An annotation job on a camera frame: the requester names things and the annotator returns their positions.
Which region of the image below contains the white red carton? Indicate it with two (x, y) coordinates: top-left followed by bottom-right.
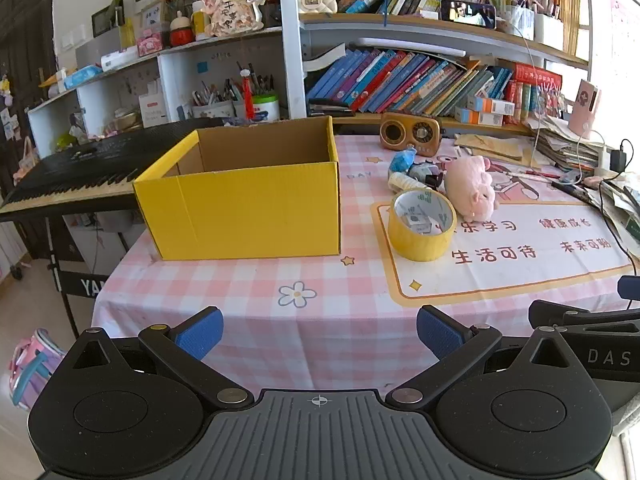
(139, 92), (171, 128)

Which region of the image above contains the blue plastic bag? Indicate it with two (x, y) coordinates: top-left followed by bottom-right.
(389, 146), (418, 173)

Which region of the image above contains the pink white device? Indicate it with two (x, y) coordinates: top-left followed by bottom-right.
(567, 80), (603, 136)

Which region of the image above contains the black pen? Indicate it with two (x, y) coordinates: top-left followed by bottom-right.
(550, 180), (596, 206)

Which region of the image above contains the white curved stand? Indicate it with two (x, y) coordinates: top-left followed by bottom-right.
(302, 42), (346, 73)

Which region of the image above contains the floral plush doll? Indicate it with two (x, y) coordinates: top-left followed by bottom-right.
(207, 0), (263, 38)

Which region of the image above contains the pen holder with pens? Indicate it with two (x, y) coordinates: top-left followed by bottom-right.
(192, 80), (236, 121)

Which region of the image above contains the orange white carton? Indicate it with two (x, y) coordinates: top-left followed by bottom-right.
(467, 96), (516, 116)
(455, 107), (503, 126)

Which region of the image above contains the yellow cardboard box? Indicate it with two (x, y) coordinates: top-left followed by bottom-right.
(132, 116), (342, 262)

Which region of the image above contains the dark wooden door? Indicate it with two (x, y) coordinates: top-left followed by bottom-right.
(0, 0), (56, 196)

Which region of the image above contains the black binder clip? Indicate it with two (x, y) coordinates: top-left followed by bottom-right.
(409, 160), (447, 192)

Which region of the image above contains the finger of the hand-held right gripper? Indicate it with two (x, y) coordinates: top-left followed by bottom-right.
(617, 275), (640, 309)
(529, 300), (640, 335)

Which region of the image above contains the stack of brown envelopes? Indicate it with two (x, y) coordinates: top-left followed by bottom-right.
(455, 132), (548, 168)

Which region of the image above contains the green lid white jar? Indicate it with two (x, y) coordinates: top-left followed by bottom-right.
(251, 94), (280, 122)

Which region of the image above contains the white bottle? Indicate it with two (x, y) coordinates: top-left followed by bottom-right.
(192, 0), (211, 41)

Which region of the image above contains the white pen cup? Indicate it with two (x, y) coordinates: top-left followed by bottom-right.
(534, 10), (566, 51)
(497, 2), (535, 43)

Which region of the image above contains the stack of papers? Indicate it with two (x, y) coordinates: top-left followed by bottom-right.
(535, 115), (616, 171)

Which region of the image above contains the yellow tape roll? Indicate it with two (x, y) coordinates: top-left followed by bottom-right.
(387, 187), (457, 262)

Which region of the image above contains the black flat case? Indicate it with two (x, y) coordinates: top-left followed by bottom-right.
(307, 100), (356, 118)

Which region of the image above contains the black keyboard stand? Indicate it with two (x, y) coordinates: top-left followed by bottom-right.
(45, 212), (133, 341)

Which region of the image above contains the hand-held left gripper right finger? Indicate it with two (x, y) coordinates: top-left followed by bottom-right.
(385, 305), (576, 409)

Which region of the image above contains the pink checked cloth desktop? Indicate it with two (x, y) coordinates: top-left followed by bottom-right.
(90, 130), (640, 386)

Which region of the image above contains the blue tissue pack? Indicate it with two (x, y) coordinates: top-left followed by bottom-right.
(64, 65), (103, 91)

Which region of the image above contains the brown retro radio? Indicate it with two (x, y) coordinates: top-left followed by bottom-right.
(380, 112), (441, 153)

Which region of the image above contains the black picture frame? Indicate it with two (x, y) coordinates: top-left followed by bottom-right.
(91, 0), (125, 38)

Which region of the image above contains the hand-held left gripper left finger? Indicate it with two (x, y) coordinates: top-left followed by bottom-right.
(65, 306), (254, 409)

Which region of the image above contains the row of red thick books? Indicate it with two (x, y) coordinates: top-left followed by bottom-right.
(505, 62), (566, 122)

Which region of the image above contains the white picture frame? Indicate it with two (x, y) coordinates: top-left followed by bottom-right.
(140, 2), (166, 31)

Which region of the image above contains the grey fuzzy fabric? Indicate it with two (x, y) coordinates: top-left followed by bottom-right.
(611, 397), (640, 437)

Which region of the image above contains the pink backpack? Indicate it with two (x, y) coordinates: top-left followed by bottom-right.
(7, 327), (68, 413)

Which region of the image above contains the red tassel pen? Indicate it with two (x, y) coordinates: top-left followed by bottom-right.
(241, 72), (254, 121)

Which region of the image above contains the pink box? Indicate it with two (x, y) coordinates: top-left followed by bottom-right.
(136, 30), (163, 57)

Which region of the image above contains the red white round jar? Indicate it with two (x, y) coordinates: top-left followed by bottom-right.
(169, 10), (193, 48)

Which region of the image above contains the white shelf unit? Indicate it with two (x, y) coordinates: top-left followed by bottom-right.
(27, 25), (293, 158)

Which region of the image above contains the pink plush pig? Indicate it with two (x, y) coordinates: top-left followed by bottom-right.
(442, 155), (501, 222)

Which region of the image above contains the black electronic keyboard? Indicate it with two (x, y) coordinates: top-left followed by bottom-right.
(0, 117), (226, 223)

